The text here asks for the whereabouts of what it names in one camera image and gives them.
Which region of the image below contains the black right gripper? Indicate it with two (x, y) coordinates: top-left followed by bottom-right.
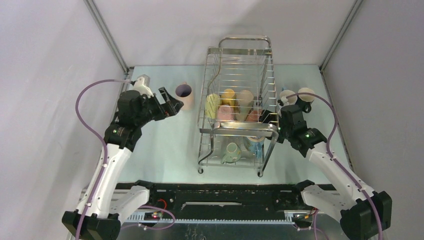
(248, 110), (292, 145)

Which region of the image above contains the aluminium frame post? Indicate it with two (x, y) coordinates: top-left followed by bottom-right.
(319, 0), (364, 73)
(83, 0), (130, 74)

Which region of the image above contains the iridescent pale pink mug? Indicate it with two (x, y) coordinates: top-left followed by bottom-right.
(175, 82), (195, 111)

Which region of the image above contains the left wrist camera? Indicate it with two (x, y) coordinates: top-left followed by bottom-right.
(131, 74), (154, 98)

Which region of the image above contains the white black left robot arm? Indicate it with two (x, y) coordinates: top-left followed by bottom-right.
(62, 87), (184, 240)

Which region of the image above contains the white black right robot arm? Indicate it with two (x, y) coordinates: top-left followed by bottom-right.
(259, 105), (393, 240)

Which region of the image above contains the black mug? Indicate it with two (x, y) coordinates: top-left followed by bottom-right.
(295, 87), (315, 113)

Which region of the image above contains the orange yellow mug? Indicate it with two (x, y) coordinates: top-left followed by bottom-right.
(220, 88), (237, 107)

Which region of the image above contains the light blue faceted mug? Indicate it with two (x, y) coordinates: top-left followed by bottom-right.
(277, 89), (298, 107)

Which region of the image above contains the pink faceted mug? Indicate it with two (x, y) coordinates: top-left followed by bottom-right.
(216, 104), (235, 121)

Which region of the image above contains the aluminium frame post left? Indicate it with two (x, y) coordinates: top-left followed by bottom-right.
(83, 0), (130, 74)

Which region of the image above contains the cream seahorse pattern mug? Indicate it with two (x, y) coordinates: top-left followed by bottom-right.
(235, 90), (254, 121)

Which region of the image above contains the metal wire dish rack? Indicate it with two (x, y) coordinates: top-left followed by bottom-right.
(197, 35), (279, 177)

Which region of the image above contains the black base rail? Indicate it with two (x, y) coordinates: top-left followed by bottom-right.
(117, 180), (313, 222)

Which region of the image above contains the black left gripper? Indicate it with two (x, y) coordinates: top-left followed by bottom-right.
(135, 87), (183, 127)

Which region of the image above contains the aluminium frame post right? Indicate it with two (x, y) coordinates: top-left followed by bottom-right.
(319, 0), (364, 73)

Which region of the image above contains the pale yellow faceted mug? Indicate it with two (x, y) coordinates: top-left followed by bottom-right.
(204, 93), (221, 119)

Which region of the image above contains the salmon dotted mug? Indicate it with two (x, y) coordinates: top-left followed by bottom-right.
(245, 109), (263, 123)

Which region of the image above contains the green mug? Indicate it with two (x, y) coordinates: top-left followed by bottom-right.
(221, 142), (242, 164)

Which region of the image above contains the blue butterfly mug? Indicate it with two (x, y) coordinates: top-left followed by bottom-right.
(243, 136), (265, 160)

